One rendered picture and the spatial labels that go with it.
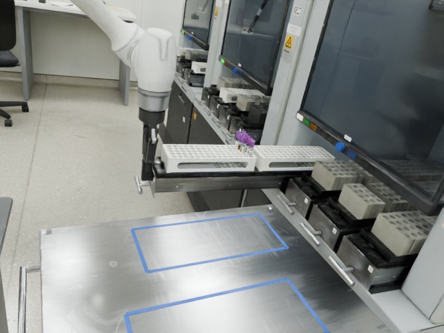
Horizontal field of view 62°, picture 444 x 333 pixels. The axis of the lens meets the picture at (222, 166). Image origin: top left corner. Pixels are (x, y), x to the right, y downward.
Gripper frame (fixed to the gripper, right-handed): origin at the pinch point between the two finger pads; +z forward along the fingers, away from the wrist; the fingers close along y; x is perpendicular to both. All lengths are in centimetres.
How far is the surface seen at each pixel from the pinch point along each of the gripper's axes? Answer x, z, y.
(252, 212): -23.7, -2.0, -28.0
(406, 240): -54, -8, -51
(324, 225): -47, 2, -31
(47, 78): 48, 75, 350
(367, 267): -47, 1, -50
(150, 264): 6.6, -2.0, -43.6
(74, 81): 19, 76, 350
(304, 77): -56, -30, 12
